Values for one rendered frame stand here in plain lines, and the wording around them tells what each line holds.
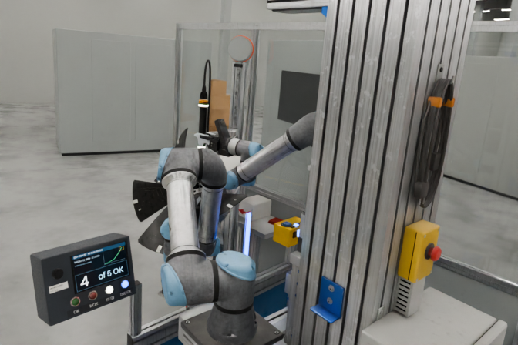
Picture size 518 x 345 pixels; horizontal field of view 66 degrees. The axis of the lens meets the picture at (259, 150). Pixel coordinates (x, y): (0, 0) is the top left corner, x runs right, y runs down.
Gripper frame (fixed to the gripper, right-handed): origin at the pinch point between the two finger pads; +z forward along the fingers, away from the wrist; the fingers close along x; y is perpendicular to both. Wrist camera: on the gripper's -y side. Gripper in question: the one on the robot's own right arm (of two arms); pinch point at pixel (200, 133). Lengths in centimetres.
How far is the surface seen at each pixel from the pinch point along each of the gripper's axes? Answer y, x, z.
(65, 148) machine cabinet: 137, 217, 497
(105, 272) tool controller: 30, -73, -32
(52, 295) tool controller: 31, -88, -29
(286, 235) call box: 42, 14, -44
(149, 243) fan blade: 51, -23, 6
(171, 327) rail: 63, -45, -33
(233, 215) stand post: 51, 33, 1
